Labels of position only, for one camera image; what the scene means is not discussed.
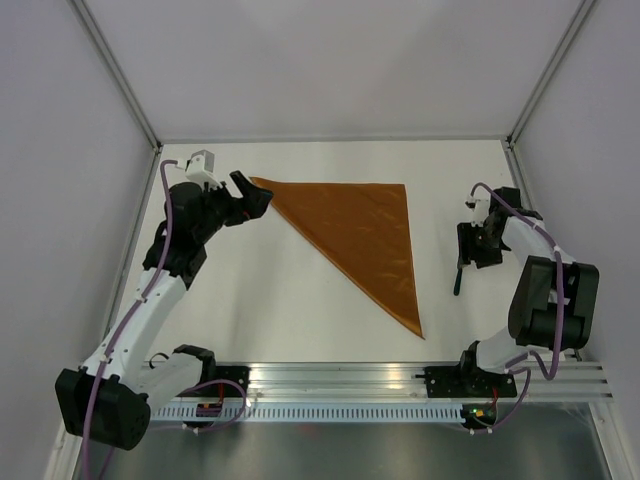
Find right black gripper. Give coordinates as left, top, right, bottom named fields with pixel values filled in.
left=456, top=221, right=505, bottom=269

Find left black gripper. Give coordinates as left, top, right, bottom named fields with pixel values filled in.
left=194, top=171, right=273, bottom=243

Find orange cloth napkin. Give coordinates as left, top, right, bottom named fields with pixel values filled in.
left=252, top=177, right=424, bottom=338

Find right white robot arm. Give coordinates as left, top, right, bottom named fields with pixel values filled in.
left=453, top=183, right=600, bottom=395

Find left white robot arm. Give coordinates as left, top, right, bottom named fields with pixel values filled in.
left=55, top=171, right=273, bottom=450

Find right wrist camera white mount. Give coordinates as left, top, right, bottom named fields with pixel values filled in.
left=465, top=196, right=491, bottom=227

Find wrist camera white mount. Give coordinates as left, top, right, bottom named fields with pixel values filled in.
left=465, top=196, right=491, bottom=227
left=177, top=150, right=221, bottom=191

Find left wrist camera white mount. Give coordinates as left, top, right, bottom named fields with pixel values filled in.
left=177, top=150, right=221, bottom=191

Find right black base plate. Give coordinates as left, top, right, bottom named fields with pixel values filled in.
left=415, top=366, right=518, bottom=399

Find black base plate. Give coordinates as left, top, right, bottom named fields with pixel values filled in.
left=199, top=365, right=251, bottom=401
left=415, top=366, right=518, bottom=399

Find left aluminium frame post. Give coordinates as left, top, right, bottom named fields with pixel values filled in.
left=67, top=0, right=162, bottom=152

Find aluminium frame post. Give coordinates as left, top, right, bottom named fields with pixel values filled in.
left=504, top=0, right=599, bottom=148
left=67, top=0, right=162, bottom=152

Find aluminium mounting rail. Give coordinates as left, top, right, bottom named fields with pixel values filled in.
left=219, top=360, right=613, bottom=402

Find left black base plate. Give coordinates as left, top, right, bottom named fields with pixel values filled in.
left=199, top=365, right=251, bottom=401

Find white slotted cable duct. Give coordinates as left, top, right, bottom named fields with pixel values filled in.
left=152, top=401, right=463, bottom=423

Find right aluminium frame post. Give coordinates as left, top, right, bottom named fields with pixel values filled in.
left=504, top=0, right=599, bottom=148

